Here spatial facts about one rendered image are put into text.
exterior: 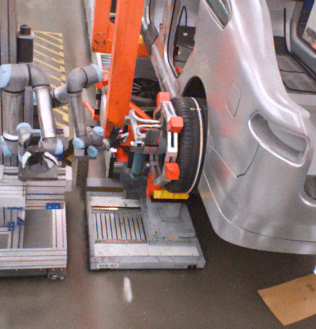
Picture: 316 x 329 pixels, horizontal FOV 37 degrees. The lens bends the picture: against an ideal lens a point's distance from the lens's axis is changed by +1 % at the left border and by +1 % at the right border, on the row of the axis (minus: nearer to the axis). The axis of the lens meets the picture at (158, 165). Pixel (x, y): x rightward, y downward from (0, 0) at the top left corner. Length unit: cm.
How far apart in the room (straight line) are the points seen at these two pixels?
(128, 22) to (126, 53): 22
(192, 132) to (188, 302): 117
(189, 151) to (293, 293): 138
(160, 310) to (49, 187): 110
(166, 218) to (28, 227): 99
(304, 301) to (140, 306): 119
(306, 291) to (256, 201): 145
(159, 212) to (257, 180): 139
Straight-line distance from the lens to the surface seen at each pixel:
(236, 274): 360
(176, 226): 348
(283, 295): 359
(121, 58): 337
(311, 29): 905
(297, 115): 218
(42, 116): 249
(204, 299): 336
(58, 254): 315
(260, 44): 256
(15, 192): 280
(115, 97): 349
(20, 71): 250
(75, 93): 284
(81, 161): 392
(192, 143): 289
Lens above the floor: 247
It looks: 33 degrees down
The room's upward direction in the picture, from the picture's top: 11 degrees clockwise
